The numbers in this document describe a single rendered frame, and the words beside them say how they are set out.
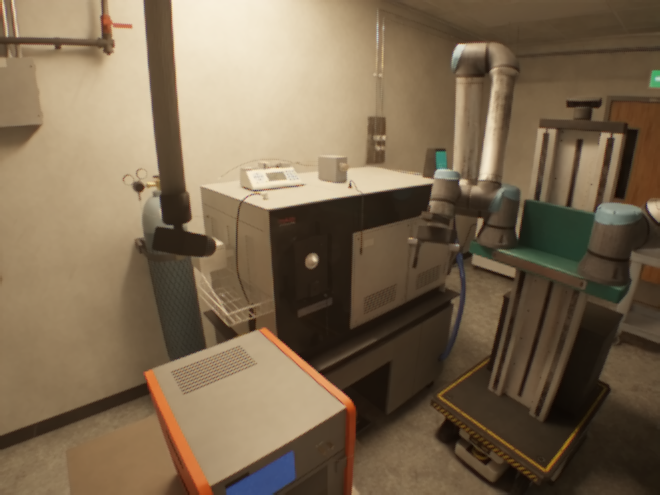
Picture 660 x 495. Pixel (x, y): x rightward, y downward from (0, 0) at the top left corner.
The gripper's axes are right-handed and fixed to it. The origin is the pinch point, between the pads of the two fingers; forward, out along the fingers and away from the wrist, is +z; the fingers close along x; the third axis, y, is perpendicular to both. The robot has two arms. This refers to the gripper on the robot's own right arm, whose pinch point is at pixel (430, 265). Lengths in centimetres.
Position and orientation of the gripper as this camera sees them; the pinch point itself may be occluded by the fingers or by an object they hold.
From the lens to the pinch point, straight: 121.9
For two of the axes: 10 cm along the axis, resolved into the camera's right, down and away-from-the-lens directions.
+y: 6.9, 1.7, 7.0
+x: -6.9, -1.3, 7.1
